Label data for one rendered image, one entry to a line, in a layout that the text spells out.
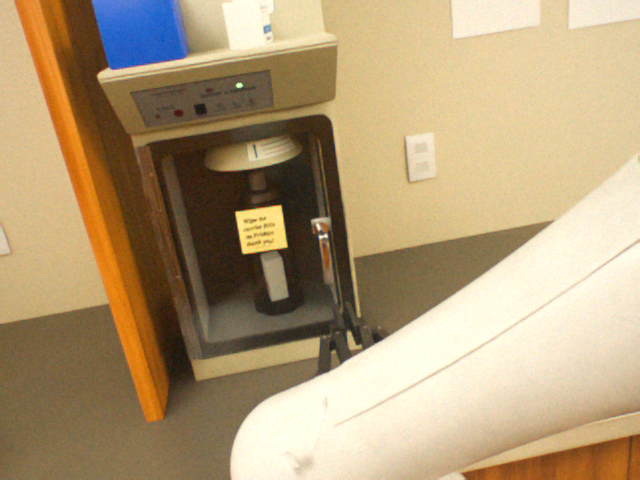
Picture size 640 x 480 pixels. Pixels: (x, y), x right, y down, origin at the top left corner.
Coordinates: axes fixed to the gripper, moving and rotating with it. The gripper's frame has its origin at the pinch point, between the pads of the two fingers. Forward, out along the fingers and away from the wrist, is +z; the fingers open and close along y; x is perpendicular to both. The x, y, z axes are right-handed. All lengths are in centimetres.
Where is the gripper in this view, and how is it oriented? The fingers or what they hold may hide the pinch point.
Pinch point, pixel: (346, 323)
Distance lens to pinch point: 81.5
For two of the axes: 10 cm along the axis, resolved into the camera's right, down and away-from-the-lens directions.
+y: -9.8, 1.5, -0.8
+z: -1.3, -3.6, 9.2
